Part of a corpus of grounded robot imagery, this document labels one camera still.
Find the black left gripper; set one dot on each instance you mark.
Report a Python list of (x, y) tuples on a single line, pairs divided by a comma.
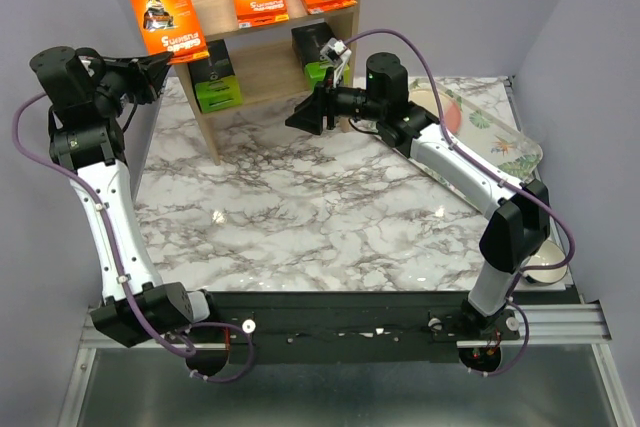
[(145, 72)]

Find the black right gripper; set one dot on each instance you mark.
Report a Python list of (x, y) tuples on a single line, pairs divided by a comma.
[(307, 115)]

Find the black green razor box front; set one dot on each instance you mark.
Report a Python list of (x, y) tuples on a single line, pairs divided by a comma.
[(214, 81)]

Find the black green razor box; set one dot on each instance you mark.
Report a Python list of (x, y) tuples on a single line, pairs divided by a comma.
[(307, 42), (214, 81)]

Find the light wooden two-tier shelf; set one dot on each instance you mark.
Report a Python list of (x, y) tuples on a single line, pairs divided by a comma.
[(268, 72)]

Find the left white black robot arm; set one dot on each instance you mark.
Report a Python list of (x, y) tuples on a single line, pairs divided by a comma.
[(87, 92)]

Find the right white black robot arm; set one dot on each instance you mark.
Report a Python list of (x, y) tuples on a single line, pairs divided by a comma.
[(518, 222)]

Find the pink cream round plate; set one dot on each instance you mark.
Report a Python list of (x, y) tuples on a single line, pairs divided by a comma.
[(451, 108)]

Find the clear floral tray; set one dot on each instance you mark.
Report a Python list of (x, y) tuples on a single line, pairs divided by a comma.
[(488, 128)]

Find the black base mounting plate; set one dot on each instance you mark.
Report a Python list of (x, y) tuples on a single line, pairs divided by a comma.
[(243, 329)]

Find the white dark-rimmed bowl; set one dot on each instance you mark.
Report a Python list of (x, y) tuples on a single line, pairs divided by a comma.
[(538, 271)]

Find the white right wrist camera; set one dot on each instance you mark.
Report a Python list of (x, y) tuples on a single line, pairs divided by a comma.
[(338, 55)]

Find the aluminium rail frame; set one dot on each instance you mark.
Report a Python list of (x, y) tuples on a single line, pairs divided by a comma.
[(551, 317)]

